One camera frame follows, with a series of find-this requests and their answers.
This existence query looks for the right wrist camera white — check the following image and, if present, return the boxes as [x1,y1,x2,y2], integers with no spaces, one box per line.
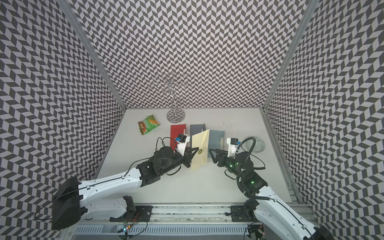
[227,138,240,158]

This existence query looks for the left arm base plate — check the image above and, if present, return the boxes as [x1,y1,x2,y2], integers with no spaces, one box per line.
[110,196,154,223]

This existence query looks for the dark grey envelope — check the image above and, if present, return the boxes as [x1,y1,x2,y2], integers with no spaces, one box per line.
[190,124,207,136]

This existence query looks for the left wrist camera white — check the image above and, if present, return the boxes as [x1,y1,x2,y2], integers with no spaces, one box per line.
[176,134,190,156]

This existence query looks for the red envelope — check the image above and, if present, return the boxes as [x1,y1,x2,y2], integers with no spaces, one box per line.
[170,124,186,150]

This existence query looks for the aluminium front rail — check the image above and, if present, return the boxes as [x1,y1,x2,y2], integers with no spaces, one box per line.
[68,203,316,224]

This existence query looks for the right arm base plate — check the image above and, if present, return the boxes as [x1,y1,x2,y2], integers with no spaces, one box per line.
[224,197,270,223]

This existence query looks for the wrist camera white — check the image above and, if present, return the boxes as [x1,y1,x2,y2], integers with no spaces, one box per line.
[227,138,240,158]
[176,134,190,156]

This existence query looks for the chrome wire stand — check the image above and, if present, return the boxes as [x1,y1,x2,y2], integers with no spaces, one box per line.
[151,72,188,124]

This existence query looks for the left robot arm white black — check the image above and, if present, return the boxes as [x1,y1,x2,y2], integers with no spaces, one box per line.
[48,147,199,231]

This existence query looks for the green snack bag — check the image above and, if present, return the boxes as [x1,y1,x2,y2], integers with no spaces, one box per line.
[138,115,160,135]

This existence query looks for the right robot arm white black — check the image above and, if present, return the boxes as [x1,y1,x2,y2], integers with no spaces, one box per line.
[209,149,334,240]

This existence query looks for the cream yellow envelope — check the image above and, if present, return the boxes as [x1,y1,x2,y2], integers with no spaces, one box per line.
[191,130,210,170]

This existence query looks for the light blue envelope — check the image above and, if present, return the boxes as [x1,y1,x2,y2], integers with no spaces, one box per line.
[208,130,225,150]

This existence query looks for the patterned ceramic bowl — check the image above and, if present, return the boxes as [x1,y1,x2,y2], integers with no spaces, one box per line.
[246,136,266,153]

